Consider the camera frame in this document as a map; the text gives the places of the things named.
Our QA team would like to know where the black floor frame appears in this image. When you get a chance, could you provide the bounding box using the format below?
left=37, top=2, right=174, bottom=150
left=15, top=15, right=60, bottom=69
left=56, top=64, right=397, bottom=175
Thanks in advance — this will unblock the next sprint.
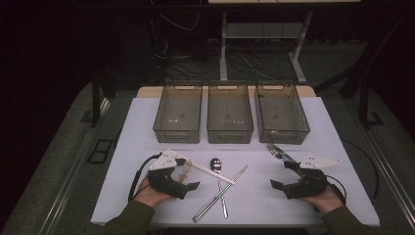
left=86, top=139, right=115, bottom=165

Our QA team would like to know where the white-legged desk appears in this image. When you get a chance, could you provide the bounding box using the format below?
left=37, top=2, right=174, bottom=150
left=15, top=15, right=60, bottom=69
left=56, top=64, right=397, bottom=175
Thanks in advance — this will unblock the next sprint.
left=207, top=0, right=362, bottom=84

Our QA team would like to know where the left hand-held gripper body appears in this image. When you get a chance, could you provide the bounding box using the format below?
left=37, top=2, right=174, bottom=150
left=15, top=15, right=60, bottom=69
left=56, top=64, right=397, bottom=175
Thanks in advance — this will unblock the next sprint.
left=147, top=149, right=189, bottom=200

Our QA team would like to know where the amber transparent plastic spoon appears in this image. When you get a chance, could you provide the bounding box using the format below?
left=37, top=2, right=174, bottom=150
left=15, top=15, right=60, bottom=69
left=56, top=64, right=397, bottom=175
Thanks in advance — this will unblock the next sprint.
left=178, top=161, right=194, bottom=184

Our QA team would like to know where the metal spoon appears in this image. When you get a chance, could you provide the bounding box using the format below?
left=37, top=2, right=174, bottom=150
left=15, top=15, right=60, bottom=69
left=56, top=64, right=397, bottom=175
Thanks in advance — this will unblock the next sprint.
left=209, top=158, right=229, bottom=219

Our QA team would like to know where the person's right hand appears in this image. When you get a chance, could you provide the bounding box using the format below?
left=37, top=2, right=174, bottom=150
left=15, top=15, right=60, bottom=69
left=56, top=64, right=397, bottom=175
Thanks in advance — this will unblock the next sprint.
left=297, top=175, right=346, bottom=214

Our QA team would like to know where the bundle of floor cables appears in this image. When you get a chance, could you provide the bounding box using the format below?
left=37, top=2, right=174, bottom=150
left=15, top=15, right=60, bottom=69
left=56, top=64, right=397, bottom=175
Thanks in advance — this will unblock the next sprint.
left=151, top=0, right=285, bottom=82

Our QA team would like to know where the white table cover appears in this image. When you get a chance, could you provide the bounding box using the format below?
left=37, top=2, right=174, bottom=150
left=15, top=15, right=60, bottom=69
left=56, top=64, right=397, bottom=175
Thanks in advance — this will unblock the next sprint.
left=90, top=96, right=381, bottom=227

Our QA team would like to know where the metal fork wooden handle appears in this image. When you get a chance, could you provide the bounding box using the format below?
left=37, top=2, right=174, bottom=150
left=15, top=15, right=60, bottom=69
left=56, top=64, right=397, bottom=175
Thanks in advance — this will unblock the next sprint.
left=265, top=142, right=298, bottom=165

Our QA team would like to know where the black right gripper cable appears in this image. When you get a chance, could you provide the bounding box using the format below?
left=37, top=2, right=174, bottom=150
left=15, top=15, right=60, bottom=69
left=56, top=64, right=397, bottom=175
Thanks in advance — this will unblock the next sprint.
left=325, top=174, right=347, bottom=206

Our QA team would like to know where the thin black floor cable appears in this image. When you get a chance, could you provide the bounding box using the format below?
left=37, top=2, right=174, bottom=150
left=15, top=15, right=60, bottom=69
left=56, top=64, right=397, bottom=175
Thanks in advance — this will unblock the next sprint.
left=341, top=138, right=380, bottom=200

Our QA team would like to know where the white chopstick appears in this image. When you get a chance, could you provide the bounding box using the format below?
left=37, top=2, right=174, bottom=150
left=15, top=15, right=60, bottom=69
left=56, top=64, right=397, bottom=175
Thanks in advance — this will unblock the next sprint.
left=168, top=149, right=236, bottom=185

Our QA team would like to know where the person's left hand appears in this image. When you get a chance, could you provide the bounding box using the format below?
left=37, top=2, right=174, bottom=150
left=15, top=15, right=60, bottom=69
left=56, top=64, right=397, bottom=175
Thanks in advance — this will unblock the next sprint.
left=133, top=174, right=174, bottom=210

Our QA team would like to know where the smoky transparent plastic bin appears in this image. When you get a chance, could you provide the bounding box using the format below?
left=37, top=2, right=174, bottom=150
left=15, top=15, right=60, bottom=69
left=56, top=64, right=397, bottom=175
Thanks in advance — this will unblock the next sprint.
left=254, top=81, right=311, bottom=145
left=207, top=80, right=254, bottom=145
left=152, top=81, right=204, bottom=145

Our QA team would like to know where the aluminium floor rail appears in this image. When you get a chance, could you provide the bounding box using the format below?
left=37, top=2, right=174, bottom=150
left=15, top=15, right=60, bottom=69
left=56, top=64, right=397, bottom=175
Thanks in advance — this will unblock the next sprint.
left=40, top=97, right=112, bottom=235
left=346, top=107, right=415, bottom=224

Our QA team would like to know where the black stand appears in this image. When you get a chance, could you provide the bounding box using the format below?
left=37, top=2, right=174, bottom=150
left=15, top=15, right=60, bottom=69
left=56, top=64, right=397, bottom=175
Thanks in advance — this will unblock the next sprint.
left=312, top=16, right=409, bottom=129

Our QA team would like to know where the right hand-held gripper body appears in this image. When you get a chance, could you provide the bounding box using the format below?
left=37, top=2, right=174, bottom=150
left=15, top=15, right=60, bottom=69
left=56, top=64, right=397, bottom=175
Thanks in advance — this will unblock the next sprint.
left=283, top=153, right=344, bottom=200

